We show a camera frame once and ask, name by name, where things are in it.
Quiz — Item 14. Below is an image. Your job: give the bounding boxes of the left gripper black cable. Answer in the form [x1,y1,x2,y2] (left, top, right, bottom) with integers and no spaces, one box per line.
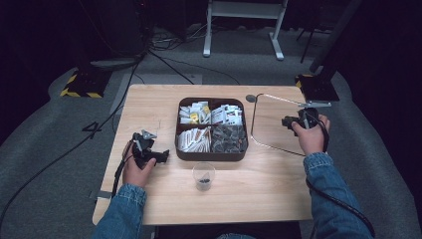
[111,140,135,199]

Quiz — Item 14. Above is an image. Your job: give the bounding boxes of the person's left hand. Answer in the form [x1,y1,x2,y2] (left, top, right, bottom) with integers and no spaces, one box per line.
[121,140,157,189]

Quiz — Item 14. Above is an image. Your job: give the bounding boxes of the row of white stick sachets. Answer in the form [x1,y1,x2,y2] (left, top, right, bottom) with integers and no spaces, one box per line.
[176,126,212,153]

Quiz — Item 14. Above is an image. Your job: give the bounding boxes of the person's denim lap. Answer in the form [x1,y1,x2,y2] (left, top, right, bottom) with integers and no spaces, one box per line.
[215,232,258,239]

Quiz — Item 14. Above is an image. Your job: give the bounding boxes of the pile of white printed packets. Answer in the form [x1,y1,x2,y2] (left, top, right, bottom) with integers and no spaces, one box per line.
[211,104,244,126]

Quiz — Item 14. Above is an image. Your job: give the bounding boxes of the dark brown divided box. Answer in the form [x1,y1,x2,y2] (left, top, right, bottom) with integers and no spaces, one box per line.
[174,97,250,163]

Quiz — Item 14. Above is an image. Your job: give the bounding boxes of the dark single tea bag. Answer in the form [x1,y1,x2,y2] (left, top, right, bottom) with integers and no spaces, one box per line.
[196,170,212,187]

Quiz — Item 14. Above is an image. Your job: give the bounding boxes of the white metal stand frame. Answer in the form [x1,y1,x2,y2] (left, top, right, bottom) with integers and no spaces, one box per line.
[202,0,290,62]

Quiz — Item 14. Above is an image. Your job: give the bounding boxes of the clear square box lid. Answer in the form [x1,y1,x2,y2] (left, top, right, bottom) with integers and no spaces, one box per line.
[250,92,309,157]

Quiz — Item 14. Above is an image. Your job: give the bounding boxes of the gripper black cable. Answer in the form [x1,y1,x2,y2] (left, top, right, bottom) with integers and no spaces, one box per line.
[111,140,135,199]
[306,112,376,239]

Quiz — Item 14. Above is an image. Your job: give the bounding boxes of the thick black floor cable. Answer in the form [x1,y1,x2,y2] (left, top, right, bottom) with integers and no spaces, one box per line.
[148,49,196,86]

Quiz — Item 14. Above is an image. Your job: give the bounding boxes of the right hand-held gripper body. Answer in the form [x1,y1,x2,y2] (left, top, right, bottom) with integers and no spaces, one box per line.
[291,101,332,137]

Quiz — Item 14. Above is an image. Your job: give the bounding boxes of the pile of dark tea bags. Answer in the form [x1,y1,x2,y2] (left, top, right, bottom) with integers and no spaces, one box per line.
[211,124,249,154]

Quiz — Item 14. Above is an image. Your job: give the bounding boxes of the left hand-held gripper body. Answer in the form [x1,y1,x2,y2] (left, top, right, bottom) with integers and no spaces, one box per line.
[131,128,158,169]

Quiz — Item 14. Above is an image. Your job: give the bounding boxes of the thin black floor cable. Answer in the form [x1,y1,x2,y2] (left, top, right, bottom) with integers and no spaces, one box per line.
[162,57,241,86]

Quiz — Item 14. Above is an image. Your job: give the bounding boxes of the grey tape piece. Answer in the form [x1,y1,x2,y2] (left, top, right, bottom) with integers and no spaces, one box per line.
[89,189,113,200]

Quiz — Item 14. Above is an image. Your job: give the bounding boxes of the clear plastic cup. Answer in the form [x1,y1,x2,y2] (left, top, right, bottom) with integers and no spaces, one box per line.
[191,161,217,192]

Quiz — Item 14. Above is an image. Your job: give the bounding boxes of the black yellow striped stand base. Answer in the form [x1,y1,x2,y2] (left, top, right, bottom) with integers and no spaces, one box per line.
[60,68,113,100]
[295,73,340,102]

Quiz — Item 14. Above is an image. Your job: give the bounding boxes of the person's right hand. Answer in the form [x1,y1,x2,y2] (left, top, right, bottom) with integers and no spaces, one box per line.
[291,114,331,156]

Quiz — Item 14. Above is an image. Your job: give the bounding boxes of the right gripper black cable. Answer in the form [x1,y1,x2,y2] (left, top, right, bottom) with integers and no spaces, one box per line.
[306,112,376,239]

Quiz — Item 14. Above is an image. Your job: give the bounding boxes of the pile of white yellow packets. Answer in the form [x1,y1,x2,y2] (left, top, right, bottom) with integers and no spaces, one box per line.
[178,101,212,125]

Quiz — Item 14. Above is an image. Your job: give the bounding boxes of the dark slanted stand pole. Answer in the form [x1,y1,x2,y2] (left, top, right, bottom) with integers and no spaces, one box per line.
[310,0,363,75]

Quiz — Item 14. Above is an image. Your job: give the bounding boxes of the black tripod leg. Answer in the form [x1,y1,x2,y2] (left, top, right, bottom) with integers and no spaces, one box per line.
[296,26,320,65]

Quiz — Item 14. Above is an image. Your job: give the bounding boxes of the long black floor cable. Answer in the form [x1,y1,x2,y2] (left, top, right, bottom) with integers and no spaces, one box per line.
[0,53,147,230]

